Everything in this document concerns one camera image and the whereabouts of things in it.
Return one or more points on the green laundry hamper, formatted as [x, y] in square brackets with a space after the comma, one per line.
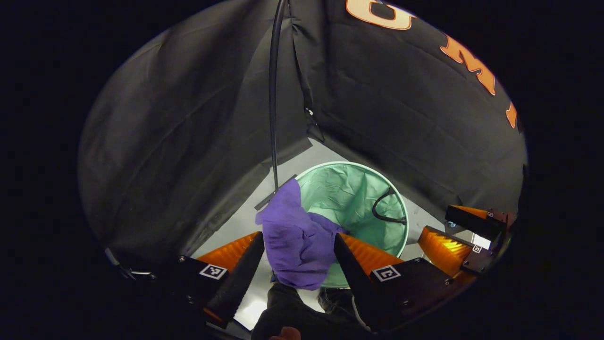
[344, 193]

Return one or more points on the black metal clothes rack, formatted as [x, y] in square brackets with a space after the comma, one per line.
[272, 118]

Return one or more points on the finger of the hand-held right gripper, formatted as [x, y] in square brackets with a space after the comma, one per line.
[472, 222]
[446, 250]

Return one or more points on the black backdrop cloth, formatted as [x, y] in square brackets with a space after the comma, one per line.
[165, 141]

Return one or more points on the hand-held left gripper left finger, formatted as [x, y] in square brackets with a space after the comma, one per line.
[236, 283]

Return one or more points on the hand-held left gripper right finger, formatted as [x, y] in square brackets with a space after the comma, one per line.
[354, 278]

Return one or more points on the purple ribbed jacket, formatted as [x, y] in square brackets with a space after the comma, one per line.
[297, 245]

